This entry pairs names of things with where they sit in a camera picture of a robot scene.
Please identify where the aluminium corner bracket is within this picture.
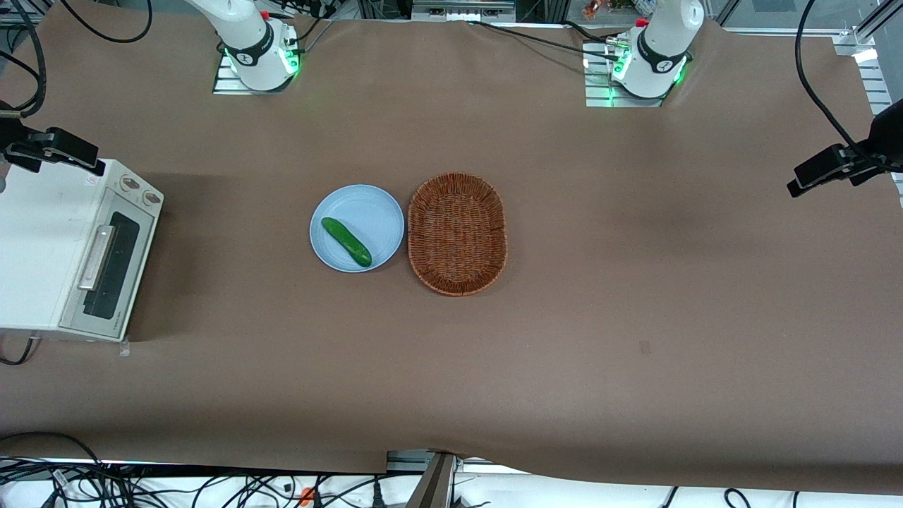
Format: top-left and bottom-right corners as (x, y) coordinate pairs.
(832, 28), (879, 66)

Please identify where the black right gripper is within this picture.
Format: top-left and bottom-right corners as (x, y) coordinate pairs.
(0, 104), (47, 172)

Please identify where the ridged aluminium frame profile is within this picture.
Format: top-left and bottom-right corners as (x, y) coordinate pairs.
(856, 59), (903, 117)

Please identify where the silver box device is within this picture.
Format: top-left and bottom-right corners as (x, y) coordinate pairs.
(411, 0), (516, 22)

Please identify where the aluminium profile post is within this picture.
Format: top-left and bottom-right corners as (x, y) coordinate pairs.
(406, 452), (461, 508)

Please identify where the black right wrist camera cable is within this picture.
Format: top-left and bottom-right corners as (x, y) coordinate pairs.
(0, 0), (47, 117)

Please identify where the black arm base cable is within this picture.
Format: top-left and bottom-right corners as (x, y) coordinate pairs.
(466, 20), (622, 63)
(563, 20), (623, 47)

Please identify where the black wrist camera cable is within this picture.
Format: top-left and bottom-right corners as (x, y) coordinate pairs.
(795, 0), (870, 152)
(0, 0), (47, 117)

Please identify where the brown wicker basket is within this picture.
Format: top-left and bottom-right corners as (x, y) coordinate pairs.
(407, 172), (508, 297)

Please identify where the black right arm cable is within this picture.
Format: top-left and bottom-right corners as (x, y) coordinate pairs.
(60, 0), (154, 45)

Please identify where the black oven power cable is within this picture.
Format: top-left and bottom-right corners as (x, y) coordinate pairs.
(0, 337), (42, 366)

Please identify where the white toaster oven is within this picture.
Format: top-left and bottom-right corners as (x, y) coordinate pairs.
(0, 159), (165, 343)

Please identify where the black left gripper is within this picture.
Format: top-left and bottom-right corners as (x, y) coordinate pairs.
(847, 99), (903, 186)

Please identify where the black left wrist camera cable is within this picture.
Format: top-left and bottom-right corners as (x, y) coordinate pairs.
(795, 0), (870, 152)

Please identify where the green cucumber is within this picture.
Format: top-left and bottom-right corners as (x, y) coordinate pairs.
(321, 217), (373, 268)

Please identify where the light blue plate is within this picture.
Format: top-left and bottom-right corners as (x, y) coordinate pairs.
(309, 184), (406, 274)

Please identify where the brown paper table cover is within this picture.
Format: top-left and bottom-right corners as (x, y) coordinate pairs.
(0, 0), (903, 495)

